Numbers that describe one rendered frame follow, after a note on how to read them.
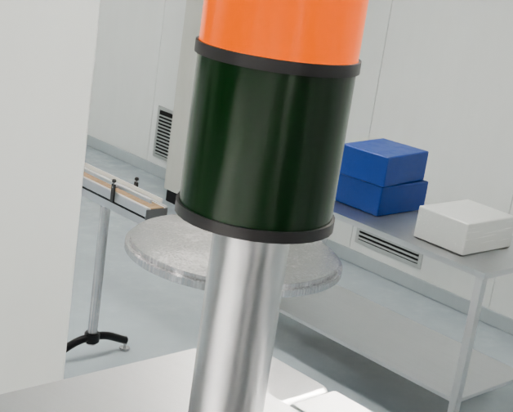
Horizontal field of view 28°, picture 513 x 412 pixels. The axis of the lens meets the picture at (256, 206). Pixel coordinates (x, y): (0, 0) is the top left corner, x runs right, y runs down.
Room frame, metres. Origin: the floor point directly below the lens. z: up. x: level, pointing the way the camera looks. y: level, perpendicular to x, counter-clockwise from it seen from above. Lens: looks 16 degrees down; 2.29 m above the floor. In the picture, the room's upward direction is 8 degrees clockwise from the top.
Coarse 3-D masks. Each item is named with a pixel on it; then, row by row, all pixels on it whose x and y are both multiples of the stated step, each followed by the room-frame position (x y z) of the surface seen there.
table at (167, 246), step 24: (168, 216) 4.47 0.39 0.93; (144, 240) 4.07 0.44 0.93; (168, 240) 4.12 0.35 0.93; (192, 240) 4.17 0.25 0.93; (144, 264) 3.87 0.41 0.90; (168, 264) 3.82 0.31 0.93; (192, 264) 3.86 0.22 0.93; (288, 264) 4.04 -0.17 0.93; (312, 264) 4.08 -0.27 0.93; (336, 264) 4.13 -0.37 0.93; (288, 288) 3.81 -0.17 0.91; (312, 288) 3.86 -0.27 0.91
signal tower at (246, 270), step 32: (256, 64) 0.29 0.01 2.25; (288, 64) 0.29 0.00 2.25; (192, 224) 0.29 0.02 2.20; (224, 224) 0.29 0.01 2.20; (224, 256) 0.30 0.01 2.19; (256, 256) 0.30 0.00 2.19; (224, 288) 0.30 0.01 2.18; (256, 288) 0.30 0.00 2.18; (224, 320) 0.30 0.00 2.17; (256, 320) 0.30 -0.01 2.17; (224, 352) 0.30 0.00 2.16; (256, 352) 0.30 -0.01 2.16; (192, 384) 0.31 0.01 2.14; (224, 384) 0.30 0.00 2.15; (256, 384) 0.30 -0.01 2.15
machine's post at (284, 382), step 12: (276, 360) 0.43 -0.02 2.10; (276, 372) 0.41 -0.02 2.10; (288, 372) 0.42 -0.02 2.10; (300, 372) 0.42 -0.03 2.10; (276, 384) 0.40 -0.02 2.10; (288, 384) 0.40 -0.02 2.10; (300, 384) 0.41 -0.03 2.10; (312, 384) 0.41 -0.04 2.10; (276, 396) 0.39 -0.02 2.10; (288, 396) 0.39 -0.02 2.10; (300, 396) 0.39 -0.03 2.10; (312, 396) 0.40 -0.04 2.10
